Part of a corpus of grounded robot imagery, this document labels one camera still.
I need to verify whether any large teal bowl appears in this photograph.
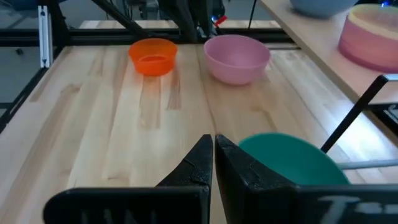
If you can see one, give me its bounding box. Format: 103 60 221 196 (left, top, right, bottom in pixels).
238 132 351 187

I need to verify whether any large pink bowl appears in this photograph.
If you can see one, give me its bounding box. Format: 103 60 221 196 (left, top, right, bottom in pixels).
203 34 272 86

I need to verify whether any small orange bowl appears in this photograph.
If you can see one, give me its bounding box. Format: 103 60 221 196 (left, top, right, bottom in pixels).
128 37 178 77

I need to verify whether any small yellow bowl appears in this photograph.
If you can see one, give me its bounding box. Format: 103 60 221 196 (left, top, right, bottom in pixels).
347 3 398 41

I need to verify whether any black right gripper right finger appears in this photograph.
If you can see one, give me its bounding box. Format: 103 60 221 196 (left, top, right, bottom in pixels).
214 134 398 224

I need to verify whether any large blue bowl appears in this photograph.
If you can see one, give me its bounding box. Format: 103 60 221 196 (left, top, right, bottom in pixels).
289 0 359 19

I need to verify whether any silver aluminium extrusion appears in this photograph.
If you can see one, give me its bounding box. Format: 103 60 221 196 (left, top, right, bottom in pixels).
37 5 54 69

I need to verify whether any small purple bowl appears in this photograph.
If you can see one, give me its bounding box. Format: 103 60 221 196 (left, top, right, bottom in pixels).
338 14 398 75

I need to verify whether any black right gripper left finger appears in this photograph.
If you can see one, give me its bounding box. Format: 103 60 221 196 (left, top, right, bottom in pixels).
43 134 214 224

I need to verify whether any wooden shelf with black legs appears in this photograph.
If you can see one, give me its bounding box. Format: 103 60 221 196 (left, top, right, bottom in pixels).
259 0 398 154

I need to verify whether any red tag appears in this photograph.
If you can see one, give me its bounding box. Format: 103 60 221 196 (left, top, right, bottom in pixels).
213 14 228 28

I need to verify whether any black aluminium table frame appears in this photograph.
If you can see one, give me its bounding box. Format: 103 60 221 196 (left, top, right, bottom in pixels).
0 0 398 138

